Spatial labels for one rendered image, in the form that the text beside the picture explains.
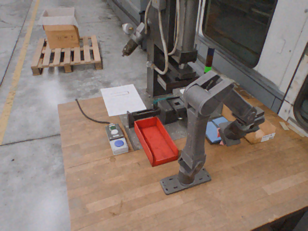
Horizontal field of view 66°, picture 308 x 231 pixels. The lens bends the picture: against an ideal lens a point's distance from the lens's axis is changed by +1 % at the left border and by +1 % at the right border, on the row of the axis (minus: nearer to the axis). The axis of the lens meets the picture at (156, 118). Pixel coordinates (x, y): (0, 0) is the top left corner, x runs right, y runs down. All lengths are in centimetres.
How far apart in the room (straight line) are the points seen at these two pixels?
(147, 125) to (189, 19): 52
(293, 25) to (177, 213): 110
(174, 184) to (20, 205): 150
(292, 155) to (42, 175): 190
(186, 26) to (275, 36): 68
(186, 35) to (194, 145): 47
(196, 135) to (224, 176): 31
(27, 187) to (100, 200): 142
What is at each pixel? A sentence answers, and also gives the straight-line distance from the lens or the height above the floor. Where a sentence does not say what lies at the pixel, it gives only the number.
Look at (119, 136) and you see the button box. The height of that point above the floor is 93.
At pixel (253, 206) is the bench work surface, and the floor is 90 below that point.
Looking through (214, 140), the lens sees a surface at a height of 95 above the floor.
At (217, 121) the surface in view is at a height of 92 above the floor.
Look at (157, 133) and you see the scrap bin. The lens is 115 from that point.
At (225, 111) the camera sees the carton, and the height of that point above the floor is 94.
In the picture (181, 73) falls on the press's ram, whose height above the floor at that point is 118.
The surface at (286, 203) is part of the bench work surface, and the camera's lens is 103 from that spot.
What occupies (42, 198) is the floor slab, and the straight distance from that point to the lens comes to 217.
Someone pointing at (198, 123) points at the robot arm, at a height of 122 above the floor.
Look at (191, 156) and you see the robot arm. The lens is 83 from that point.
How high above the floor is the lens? 166
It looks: 38 degrees down
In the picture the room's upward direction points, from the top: 2 degrees clockwise
